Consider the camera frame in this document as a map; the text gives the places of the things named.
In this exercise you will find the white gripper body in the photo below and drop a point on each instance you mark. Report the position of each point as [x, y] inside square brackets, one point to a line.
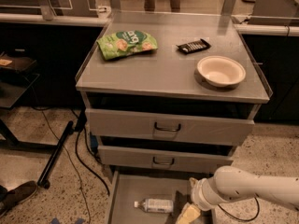
[199, 192]

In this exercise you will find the clear plastic water bottle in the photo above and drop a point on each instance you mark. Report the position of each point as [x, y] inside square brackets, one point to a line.
[150, 205]

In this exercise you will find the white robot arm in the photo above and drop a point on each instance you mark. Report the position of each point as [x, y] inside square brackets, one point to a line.
[230, 185]

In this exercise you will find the bottom grey drawer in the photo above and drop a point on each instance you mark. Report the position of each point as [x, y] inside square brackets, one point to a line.
[131, 185]

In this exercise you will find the grey drawer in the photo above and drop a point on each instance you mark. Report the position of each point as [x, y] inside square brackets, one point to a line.
[131, 185]
[165, 127]
[163, 160]

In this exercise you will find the middle grey drawer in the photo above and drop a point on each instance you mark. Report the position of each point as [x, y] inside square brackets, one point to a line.
[163, 160]

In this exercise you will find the grey metal drawer cabinet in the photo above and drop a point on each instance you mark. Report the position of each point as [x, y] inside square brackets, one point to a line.
[166, 81]

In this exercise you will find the top grey drawer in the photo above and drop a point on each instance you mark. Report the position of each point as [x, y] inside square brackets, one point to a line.
[165, 127]

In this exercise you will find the white paper bowl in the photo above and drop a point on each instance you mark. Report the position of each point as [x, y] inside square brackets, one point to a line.
[221, 71]

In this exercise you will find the black candy bar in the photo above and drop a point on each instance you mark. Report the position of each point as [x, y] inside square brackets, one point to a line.
[195, 46]

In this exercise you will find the black stand leg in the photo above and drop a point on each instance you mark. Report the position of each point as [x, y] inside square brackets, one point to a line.
[43, 180]

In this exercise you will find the green snack bag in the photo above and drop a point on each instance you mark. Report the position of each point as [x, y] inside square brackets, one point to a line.
[126, 43]

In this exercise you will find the dark shoe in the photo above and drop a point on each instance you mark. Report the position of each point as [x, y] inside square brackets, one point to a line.
[10, 198]

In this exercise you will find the dark side table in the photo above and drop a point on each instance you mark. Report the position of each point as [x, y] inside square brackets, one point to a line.
[16, 77]

